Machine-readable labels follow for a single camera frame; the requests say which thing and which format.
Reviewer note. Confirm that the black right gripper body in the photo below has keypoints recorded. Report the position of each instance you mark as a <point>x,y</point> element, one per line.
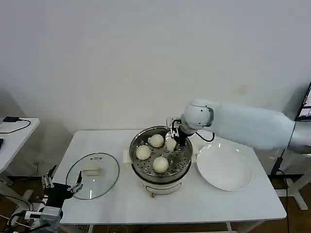
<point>185,134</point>

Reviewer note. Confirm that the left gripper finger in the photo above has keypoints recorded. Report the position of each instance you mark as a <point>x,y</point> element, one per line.
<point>78,180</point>
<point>49,176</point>

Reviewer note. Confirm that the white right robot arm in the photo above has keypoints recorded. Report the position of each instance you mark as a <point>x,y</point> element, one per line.
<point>243,121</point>

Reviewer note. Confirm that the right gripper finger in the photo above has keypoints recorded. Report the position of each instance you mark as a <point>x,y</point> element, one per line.
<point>174,133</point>
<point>182,142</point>

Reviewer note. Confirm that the black power adapter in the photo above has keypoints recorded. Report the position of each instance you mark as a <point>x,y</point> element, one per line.
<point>11,119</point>

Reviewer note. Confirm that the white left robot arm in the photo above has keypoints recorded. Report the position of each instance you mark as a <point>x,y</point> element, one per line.
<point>49,214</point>

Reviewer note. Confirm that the white electric pot base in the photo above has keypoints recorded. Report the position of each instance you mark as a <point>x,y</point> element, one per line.
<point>160,188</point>

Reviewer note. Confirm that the open black laptop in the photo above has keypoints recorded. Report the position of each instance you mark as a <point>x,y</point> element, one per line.
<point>306,114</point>

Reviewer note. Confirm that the white round plate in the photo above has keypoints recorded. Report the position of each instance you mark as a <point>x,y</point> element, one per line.
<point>223,167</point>

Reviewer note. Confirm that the round glass lid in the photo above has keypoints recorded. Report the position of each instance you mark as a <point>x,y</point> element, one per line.
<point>102,179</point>

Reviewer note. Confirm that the white steamed bun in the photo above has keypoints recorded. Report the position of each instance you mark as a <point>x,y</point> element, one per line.
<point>160,164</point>
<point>170,145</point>
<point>143,152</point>
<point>156,141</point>

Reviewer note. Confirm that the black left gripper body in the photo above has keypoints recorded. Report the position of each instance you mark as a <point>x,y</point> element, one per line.
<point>57,193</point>

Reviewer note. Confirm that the steel steamer basket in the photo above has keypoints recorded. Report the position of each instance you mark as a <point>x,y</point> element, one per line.
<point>181,160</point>

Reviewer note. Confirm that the white side desk with label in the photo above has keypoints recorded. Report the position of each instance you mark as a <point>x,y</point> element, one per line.
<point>300,167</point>

